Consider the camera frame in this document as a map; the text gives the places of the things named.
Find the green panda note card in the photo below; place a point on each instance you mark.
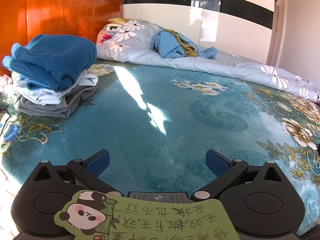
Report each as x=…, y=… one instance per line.
x=150, y=220

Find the orange wooden headboard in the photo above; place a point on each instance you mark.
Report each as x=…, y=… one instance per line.
x=62, y=12

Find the folded grey garment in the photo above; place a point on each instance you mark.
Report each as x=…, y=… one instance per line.
x=50, y=110

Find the wooden door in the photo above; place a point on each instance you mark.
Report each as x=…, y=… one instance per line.
x=275, y=42

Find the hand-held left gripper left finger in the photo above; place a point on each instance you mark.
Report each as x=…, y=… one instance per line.
x=98, y=163

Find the pink floral cloth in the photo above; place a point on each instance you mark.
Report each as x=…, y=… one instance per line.
x=5, y=82

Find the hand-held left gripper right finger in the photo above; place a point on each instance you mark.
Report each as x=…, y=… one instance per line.
x=216, y=163

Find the folded dark blue fleece garment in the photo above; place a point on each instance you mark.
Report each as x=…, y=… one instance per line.
x=55, y=57

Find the pink floral pillow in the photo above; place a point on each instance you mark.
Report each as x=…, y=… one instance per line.
x=105, y=33

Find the blue shirt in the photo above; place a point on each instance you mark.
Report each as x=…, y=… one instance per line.
x=165, y=43

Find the white wardrobe with black stripe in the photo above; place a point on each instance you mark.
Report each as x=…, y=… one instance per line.
x=162, y=12

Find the olive green garment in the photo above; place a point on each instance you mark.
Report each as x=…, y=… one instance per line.
x=186, y=48

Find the pale blue floral quilt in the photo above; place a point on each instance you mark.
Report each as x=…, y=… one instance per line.
x=140, y=47

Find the teal floral blanket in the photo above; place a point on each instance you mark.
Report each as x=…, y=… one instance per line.
x=150, y=130

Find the folded pale blue garment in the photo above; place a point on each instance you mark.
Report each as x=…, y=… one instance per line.
x=47, y=96

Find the light blue garment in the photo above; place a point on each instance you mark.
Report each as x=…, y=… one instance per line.
x=207, y=52

